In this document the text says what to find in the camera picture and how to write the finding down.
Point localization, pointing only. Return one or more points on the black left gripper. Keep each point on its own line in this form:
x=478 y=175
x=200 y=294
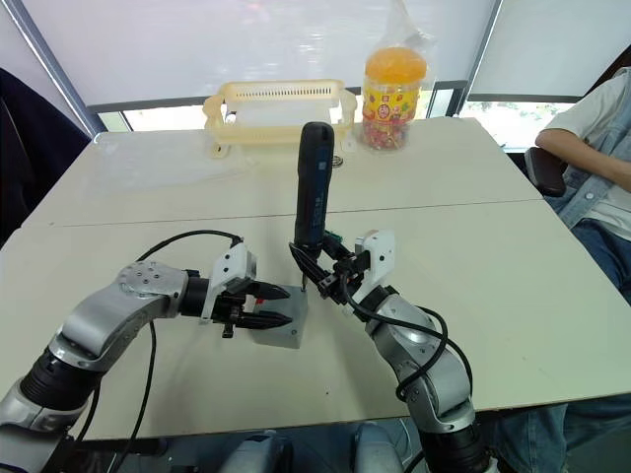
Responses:
x=228 y=306

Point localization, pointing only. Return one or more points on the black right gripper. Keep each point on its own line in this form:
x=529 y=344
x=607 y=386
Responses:
x=341 y=282

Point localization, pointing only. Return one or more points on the grey box with lid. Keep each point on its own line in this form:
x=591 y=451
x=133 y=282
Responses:
x=286 y=325

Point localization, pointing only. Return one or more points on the black blue electric screwdriver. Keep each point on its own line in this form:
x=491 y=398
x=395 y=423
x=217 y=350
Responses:
x=315 y=182

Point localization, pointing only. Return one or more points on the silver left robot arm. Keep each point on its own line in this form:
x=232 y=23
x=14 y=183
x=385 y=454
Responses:
x=113 y=315

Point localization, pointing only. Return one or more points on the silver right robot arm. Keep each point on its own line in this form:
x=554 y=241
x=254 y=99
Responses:
x=429 y=384

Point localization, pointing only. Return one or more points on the bare forearm of person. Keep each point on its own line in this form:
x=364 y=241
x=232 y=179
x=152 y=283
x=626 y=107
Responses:
x=564 y=143

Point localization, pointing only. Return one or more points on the candy jar with orange lid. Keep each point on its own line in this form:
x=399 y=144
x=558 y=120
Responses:
x=392 y=98

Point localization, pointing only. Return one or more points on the grey rounded shape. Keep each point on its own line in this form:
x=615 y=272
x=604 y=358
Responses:
x=259 y=453

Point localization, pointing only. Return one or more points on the cream plastic slotted basket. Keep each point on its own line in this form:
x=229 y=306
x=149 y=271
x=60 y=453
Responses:
x=276 y=113

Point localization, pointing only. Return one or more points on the white roller blind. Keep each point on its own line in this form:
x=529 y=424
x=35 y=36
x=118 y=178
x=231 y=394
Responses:
x=222 y=44
x=547 y=44

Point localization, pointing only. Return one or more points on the clear plastic bag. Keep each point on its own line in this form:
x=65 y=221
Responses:
x=424 y=44

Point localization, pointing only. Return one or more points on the black chair armrest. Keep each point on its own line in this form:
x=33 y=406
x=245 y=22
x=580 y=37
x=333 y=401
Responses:
x=544 y=172

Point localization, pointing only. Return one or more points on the dark navy garment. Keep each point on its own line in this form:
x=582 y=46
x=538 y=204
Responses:
x=29 y=162

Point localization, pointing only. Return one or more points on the person in denim jacket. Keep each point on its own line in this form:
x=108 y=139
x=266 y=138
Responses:
x=601 y=162

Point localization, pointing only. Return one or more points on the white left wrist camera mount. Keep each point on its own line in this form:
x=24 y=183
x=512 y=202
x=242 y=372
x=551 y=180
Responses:
x=231 y=266

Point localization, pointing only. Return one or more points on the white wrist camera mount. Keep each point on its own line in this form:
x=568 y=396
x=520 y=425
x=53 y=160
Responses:
x=378 y=256
x=231 y=266

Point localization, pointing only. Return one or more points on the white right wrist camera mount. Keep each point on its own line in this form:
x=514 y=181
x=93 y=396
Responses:
x=378 y=256

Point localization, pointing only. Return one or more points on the grey window frame post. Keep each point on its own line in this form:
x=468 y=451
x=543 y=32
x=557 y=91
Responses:
x=485 y=47
x=51 y=66

